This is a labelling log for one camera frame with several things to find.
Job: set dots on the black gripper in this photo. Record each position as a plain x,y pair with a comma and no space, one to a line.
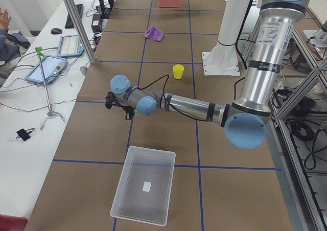
126,111

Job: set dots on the yellow plastic cup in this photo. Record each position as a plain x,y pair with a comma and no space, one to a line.
178,71

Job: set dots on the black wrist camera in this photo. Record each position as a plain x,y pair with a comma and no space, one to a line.
110,100

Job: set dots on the white label in box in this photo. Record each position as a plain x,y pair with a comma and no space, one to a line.
146,186

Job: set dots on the metal stand with green clip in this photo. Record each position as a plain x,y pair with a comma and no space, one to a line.
51,113

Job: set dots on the far teach pendant tablet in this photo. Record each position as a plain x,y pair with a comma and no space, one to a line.
70,46

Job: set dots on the purple fleece cloth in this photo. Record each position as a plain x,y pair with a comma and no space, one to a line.
154,33

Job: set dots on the seated person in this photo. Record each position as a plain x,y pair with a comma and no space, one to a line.
13,45

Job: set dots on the black computer mouse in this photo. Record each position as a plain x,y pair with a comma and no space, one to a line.
56,31

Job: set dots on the aluminium frame rack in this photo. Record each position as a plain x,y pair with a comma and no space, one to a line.
299,114

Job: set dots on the teach pendant tablet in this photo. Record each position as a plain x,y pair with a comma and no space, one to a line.
70,46
52,66

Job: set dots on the small black device with cable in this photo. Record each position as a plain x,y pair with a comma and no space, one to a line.
25,134

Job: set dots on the aluminium frame post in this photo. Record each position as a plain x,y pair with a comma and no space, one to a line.
72,10

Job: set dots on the clear plastic storage box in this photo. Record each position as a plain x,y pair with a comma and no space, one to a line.
130,202

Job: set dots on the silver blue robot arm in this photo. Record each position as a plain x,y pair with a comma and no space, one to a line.
244,119

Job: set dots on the near teach pendant tablet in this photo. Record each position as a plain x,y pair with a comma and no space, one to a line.
52,66

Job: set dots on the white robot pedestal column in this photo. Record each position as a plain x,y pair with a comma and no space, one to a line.
222,59

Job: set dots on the black power adapter box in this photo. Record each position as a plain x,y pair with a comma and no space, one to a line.
96,23

